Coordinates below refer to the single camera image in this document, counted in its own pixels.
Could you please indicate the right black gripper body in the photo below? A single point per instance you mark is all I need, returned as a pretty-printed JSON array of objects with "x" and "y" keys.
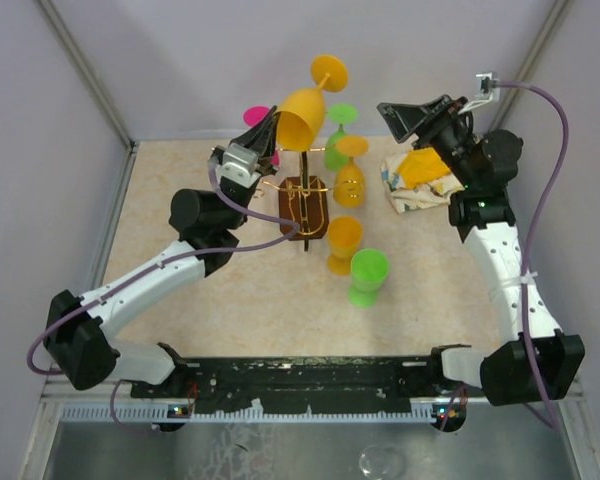
[{"x": 442, "y": 129}]

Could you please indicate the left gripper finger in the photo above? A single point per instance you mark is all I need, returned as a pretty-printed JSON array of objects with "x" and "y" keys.
[
  {"x": 269, "y": 161},
  {"x": 262, "y": 135}
]

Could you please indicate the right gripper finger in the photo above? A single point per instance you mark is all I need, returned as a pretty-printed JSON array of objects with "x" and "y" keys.
[
  {"x": 440, "y": 104},
  {"x": 404, "y": 120}
]

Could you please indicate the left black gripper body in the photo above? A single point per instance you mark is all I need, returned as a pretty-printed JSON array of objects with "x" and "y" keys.
[{"x": 261, "y": 155}]

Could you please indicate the pink wine glass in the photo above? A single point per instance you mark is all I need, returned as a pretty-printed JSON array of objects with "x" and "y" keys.
[{"x": 251, "y": 117}]

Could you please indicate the orange wine glass front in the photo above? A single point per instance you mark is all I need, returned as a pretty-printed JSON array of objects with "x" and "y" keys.
[{"x": 301, "y": 115}]

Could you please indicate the orange wine glass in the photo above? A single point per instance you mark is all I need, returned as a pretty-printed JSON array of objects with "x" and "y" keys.
[
  {"x": 301, "y": 115},
  {"x": 349, "y": 188},
  {"x": 344, "y": 236}
]

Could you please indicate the green wine glass back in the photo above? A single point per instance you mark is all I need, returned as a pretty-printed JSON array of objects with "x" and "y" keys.
[{"x": 341, "y": 115}]

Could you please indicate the green wine glass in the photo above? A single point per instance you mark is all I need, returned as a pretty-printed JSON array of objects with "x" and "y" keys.
[
  {"x": 369, "y": 270},
  {"x": 341, "y": 115}
]

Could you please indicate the green wine glass front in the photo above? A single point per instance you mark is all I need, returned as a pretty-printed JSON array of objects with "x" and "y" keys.
[{"x": 369, "y": 270}]

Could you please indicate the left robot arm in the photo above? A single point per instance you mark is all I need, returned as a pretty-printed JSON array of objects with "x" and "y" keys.
[{"x": 84, "y": 329}]

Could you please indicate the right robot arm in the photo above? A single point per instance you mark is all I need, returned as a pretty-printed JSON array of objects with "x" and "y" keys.
[{"x": 536, "y": 361}]

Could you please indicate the yellow patterned cloth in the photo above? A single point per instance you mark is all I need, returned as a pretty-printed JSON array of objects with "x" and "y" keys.
[{"x": 418, "y": 180}]

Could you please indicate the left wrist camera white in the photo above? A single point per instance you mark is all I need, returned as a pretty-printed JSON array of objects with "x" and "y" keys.
[{"x": 236, "y": 163}]

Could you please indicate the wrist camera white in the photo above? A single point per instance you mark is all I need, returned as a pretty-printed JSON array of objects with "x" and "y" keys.
[
  {"x": 236, "y": 163},
  {"x": 486, "y": 91}
]

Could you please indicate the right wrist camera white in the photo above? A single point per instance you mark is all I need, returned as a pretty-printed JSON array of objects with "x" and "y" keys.
[{"x": 486, "y": 91}]

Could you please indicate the gold wire glass rack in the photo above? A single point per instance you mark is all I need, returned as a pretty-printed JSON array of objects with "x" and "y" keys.
[{"x": 303, "y": 200}]

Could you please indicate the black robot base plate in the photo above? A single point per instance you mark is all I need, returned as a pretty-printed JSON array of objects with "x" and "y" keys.
[{"x": 295, "y": 385}]

